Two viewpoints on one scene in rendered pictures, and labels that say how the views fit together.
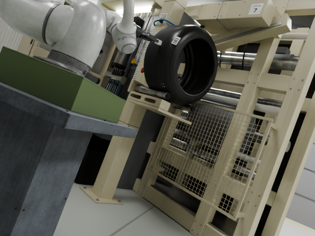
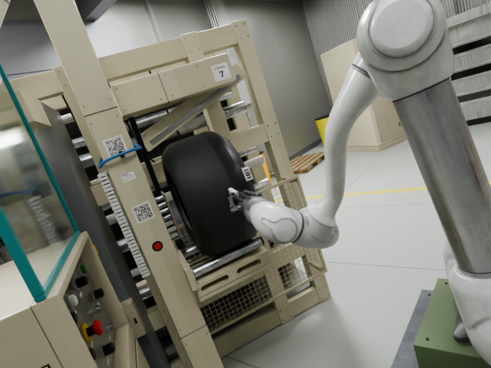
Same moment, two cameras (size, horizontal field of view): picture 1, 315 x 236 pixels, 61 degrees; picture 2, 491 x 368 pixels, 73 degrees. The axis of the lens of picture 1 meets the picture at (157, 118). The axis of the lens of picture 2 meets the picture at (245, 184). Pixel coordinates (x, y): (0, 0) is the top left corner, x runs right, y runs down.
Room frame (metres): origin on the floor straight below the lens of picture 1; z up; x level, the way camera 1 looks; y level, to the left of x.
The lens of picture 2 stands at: (1.09, 1.27, 1.49)
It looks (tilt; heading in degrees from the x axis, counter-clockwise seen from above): 12 degrees down; 297
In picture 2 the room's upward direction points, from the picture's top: 19 degrees counter-clockwise
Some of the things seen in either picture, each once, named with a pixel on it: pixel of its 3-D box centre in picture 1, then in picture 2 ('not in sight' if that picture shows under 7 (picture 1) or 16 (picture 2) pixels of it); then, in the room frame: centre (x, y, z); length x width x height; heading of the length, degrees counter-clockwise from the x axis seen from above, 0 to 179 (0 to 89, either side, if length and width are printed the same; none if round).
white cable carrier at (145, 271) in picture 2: (145, 56); (126, 225); (2.19, 0.28, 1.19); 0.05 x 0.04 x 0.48; 134
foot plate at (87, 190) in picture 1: (101, 195); not in sight; (2.15, 0.20, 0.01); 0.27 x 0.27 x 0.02; 44
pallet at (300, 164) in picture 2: not in sight; (301, 164); (3.03, -5.31, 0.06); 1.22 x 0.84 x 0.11; 73
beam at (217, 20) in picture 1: (235, 18); (173, 87); (2.10, -0.30, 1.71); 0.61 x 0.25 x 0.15; 44
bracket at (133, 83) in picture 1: (149, 94); (184, 264); (2.11, 0.13, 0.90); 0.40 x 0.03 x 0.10; 134
